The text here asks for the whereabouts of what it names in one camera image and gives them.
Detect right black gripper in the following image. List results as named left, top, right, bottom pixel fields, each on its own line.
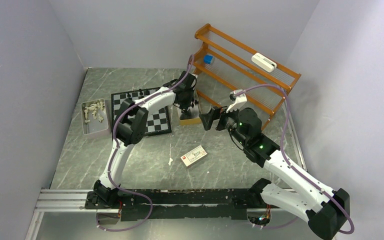
left=199, top=102, right=248, bottom=146

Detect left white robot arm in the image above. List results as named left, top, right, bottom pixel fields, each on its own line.
left=93, top=71, right=197, bottom=208

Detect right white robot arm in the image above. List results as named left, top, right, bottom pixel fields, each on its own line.
left=199, top=107, right=351, bottom=240

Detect tin box black pieces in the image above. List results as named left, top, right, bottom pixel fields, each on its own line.
left=177, top=96, right=202, bottom=126

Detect tin box white pieces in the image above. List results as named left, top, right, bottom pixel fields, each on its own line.
left=80, top=98, right=110, bottom=139

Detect black white chessboard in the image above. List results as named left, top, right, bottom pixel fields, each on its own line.
left=111, top=86, right=173, bottom=137

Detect white red card box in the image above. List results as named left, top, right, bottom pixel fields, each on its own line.
left=180, top=145, right=208, bottom=167

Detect blue block on rack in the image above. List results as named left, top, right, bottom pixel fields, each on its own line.
left=202, top=54, right=215, bottom=65

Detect orange wooden rack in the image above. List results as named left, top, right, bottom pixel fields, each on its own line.
left=193, top=23, right=302, bottom=128

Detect white device on rack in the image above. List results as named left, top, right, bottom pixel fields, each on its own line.
left=251, top=52, right=277, bottom=73

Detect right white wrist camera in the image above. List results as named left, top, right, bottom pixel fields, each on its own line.
left=226, top=89, right=247, bottom=113

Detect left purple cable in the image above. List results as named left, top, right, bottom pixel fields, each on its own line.
left=95, top=54, right=196, bottom=232

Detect purple cable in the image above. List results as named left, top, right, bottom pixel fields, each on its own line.
left=230, top=83, right=355, bottom=235
left=95, top=54, right=196, bottom=232

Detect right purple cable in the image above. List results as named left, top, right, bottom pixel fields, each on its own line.
left=230, top=83, right=355, bottom=235

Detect black mounting base plate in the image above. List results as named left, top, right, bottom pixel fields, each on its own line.
left=84, top=188, right=268, bottom=222

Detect aluminium rail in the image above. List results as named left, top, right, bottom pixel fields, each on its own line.
left=34, top=188, right=327, bottom=213

